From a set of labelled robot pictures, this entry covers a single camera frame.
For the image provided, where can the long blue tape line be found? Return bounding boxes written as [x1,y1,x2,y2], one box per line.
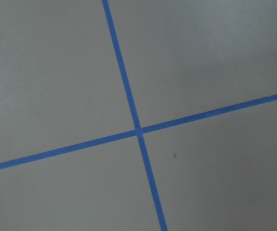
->
[102,0,168,231]

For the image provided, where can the crossing blue tape line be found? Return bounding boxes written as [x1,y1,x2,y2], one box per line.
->
[0,94,277,170]

